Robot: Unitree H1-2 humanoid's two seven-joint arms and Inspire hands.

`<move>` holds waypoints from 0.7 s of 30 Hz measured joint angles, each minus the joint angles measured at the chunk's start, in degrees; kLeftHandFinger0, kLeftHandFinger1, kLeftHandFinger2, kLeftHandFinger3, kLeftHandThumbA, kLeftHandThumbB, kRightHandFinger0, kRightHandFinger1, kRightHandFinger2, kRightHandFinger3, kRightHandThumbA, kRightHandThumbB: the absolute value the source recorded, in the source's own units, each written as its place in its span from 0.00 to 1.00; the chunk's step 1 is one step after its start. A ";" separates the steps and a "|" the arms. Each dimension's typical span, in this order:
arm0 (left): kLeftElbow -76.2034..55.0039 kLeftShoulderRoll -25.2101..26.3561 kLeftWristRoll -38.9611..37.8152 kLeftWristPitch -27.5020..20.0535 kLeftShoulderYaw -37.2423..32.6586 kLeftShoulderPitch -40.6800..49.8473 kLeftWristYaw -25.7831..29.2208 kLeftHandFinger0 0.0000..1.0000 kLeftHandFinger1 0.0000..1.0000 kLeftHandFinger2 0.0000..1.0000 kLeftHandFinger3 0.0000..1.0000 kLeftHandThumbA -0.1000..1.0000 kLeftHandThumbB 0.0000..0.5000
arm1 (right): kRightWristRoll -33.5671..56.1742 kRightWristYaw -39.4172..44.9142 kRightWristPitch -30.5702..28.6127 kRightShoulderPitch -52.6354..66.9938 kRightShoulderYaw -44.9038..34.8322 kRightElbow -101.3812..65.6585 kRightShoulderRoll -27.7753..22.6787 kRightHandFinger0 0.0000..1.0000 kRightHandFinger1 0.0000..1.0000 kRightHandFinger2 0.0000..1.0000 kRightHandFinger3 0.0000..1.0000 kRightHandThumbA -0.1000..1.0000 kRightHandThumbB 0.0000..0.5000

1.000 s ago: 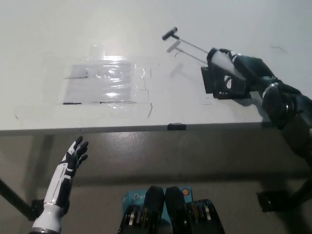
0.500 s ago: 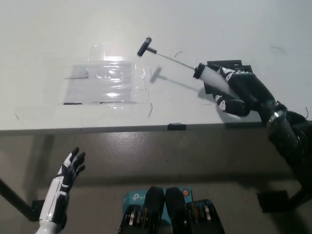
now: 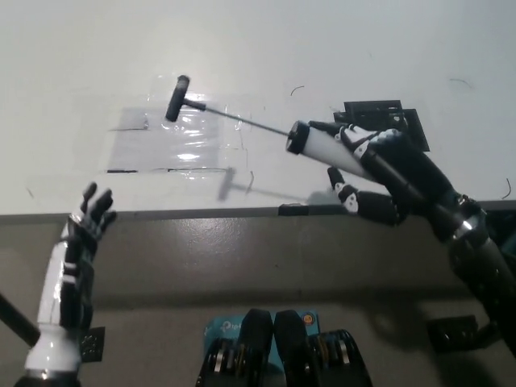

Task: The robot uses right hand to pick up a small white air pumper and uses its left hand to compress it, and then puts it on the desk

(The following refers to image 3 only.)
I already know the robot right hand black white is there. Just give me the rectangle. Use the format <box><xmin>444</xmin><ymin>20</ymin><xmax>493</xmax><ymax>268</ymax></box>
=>
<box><xmin>308</xmin><ymin>119</ymin><xmax>485</xmax><ymax>243</ymax></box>

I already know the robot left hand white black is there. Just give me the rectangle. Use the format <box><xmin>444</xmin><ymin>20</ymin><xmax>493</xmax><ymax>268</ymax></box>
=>
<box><xmin>35</xmin><ymin>181</ymin><xmax>119</xmax><ymax>330</ymax></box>

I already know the small white air pump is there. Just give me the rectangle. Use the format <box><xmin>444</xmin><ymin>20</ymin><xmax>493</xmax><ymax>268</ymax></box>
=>
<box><xmin>164</xmin><ymin>74</ymin><xmax>390</xmax><ymax>185</ymax></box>

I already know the black table leg with foot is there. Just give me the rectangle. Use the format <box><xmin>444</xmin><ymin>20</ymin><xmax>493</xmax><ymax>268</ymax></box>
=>
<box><xmin>0</xmin><ymin>289</ymin><xmax>106</xmax><ymax>363</ymax></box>
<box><xmin>429</xmin><ymin>312</ymin><xmax>505</xmax><ymax>352</ymax></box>

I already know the black taped square fixture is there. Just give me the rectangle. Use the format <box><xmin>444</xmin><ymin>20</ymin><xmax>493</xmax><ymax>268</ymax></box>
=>
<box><xmin>332</xmin><ymin>98</ymin><xmax>431</xmax><ymax>153</ymax></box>

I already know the grey sheet under clear tape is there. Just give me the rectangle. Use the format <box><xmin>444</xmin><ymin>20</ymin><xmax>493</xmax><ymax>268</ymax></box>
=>
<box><xmin>106</xmin><ymin>105</ymin><xmax>222</xmax><ymax>174</ymax></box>

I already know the black tape strip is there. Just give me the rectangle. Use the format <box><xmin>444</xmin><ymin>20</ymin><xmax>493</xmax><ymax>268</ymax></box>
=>
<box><xmin>277</xmin><ymin>203</ymin><xmax>310</xmax><ymax>216</ymax></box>

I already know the teal router box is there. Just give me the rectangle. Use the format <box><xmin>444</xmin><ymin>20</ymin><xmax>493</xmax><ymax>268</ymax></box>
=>
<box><xmin>202</xmin><ymin>312</ymin><xmax>320</xmax><ymax>366</ymax></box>

